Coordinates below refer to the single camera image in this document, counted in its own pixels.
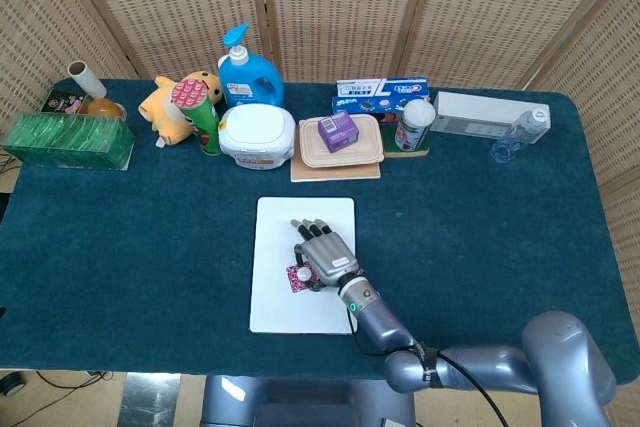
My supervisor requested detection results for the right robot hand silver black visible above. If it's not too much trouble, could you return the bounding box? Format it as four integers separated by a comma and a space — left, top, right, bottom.
289, 216, 362, 294

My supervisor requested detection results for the pink patterned packet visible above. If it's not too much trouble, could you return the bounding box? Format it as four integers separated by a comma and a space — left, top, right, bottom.
284, 262, 322, 295

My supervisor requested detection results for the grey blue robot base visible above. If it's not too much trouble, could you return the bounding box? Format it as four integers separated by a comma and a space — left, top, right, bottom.
199, 374, 416, 427

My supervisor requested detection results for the white rectangular board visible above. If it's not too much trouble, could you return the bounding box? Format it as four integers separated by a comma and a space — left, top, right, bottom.
248, 196, 357, 335

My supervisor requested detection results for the beige lunch box with lid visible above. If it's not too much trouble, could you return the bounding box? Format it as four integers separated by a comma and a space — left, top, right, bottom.
298, 114, 385, 168

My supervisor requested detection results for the small purple carton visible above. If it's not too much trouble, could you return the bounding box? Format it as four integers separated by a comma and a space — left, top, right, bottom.
317, 113, 361, 153

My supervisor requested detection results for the white wet wipes tub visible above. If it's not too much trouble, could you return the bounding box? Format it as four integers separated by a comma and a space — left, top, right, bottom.
218, 104, 296, 171

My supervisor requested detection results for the white can with strawberry print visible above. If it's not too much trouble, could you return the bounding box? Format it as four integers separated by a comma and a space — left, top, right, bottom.
394, 99, 435, 152

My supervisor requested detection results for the blue cookie box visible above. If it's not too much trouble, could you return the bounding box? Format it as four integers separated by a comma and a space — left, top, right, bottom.
331, 95, 416, 124

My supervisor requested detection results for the teal table cloth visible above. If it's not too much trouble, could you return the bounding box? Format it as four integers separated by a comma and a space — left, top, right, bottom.
0, 77, 621, 388

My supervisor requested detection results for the blue white toothpaste box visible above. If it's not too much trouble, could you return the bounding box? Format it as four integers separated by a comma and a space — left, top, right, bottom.
335, 76, 431, 101

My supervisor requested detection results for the green chips can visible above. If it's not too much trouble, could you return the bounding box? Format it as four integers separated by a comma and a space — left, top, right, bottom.
170, 79, 223, 157

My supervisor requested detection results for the blue detergent pump bottle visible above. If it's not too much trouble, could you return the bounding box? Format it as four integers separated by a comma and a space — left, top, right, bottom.
217, 24, 286, 111

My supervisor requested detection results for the white power strip box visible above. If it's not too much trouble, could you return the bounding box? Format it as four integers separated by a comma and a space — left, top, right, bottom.
430, 91, 551, 139

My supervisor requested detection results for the yellow plush toy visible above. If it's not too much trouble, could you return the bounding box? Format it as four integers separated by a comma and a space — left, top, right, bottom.
138, 70, 224, 146

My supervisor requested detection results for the clear plastic water bottle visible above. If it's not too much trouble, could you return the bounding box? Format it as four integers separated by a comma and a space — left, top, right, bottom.
489, 108, 549, 164

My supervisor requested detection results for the shiny metal table leg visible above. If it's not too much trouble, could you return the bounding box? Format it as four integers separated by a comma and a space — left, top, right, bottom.
121, 372, 182, 427

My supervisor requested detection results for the woven bamboo folding screen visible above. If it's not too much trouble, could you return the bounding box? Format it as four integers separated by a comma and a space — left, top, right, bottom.
0, 0, 640, 228

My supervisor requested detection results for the brown packing tape roll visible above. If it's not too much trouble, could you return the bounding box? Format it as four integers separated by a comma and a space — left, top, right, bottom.
79, 96, 127, 121

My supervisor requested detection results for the green transparent tea box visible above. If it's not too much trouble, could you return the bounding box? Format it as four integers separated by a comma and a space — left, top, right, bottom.
1, 111, 137, 172

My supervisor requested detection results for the dark box with pink print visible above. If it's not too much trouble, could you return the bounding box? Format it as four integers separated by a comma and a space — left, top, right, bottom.
42, 89, 94, 116

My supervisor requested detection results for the black caster wheel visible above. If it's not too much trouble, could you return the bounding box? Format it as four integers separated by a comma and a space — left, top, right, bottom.
0, 371, 26, 397

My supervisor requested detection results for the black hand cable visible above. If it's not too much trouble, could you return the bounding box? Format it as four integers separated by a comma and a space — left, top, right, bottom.
344, 311, 504, 427

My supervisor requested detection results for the black floor cable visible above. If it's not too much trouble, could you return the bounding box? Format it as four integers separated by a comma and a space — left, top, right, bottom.
34, 370, 115, 391

